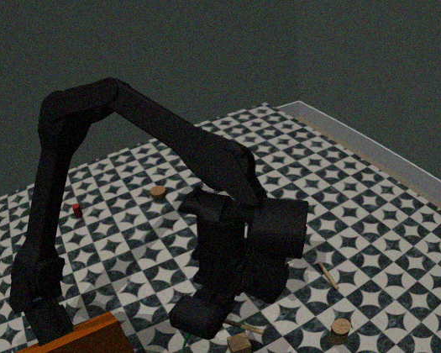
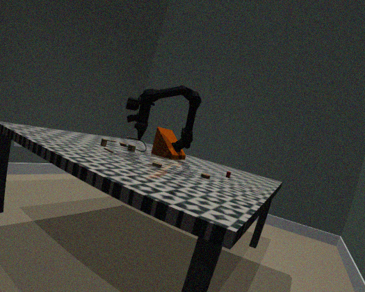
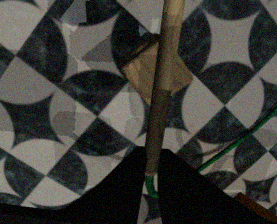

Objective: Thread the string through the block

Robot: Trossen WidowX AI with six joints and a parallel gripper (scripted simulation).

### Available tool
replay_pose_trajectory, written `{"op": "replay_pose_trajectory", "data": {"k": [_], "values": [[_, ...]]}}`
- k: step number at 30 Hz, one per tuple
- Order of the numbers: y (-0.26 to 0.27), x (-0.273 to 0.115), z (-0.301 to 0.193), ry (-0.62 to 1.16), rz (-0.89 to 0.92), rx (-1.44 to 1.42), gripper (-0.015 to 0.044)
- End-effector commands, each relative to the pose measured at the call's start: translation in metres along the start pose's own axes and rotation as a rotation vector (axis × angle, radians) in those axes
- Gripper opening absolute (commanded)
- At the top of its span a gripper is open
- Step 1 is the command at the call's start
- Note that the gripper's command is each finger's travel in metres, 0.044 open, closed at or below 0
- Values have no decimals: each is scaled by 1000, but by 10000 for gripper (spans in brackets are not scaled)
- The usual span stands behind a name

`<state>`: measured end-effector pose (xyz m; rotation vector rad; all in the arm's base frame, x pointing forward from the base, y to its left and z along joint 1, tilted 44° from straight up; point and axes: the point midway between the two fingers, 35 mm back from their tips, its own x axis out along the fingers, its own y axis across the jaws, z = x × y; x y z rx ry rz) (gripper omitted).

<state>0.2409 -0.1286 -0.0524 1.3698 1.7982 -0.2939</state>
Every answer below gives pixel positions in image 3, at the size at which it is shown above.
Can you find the wooden stick with green string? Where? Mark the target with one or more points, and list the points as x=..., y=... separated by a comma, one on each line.
x=160, y=94

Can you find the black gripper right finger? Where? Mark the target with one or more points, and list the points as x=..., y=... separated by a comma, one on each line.
x=186, y=197

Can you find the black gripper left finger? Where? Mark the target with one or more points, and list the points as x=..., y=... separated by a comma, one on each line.
x=113, y=201

